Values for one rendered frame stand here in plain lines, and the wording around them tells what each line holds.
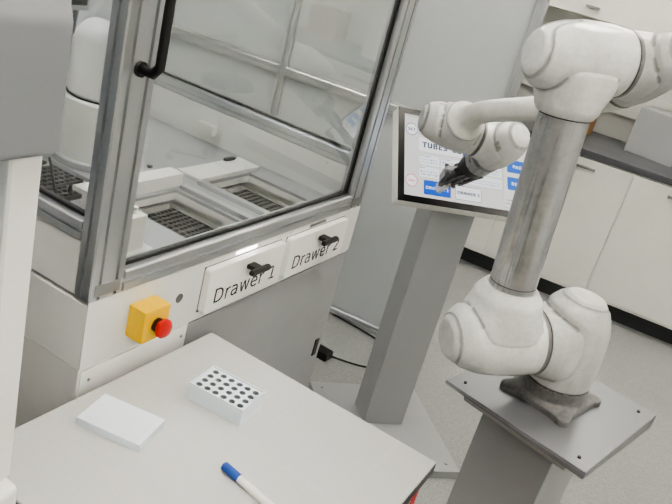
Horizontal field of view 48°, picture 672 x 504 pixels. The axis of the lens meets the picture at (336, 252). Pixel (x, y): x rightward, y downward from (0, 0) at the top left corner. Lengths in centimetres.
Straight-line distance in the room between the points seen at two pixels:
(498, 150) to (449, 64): 121
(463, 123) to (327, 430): 84
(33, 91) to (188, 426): 81
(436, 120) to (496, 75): 121
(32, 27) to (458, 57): 250
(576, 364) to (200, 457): 84
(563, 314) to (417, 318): 101
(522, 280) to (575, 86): 41
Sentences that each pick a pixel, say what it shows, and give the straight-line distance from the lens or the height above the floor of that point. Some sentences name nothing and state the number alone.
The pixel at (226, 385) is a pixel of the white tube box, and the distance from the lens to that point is 152.
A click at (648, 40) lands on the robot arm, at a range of 156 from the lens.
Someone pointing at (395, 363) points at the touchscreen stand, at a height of 31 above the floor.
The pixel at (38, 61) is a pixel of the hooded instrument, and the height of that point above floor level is 146.
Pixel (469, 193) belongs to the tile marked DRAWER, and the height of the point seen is 101.
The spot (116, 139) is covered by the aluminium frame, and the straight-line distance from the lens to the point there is 128.
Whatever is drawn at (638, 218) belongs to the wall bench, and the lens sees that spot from 443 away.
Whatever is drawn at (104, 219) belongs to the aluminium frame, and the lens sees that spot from 133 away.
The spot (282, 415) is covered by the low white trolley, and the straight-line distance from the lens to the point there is 152.
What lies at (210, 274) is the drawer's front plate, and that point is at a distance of 162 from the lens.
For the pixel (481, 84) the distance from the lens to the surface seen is 313.
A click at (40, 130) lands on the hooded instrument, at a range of 82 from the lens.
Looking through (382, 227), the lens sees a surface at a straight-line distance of 336.
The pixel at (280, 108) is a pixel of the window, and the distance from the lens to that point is 166.
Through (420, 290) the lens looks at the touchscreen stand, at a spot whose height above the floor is 61.
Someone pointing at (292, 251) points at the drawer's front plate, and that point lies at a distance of 189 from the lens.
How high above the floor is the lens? 165
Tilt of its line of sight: 23 degrees down
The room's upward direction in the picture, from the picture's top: 16 degrees clockwise
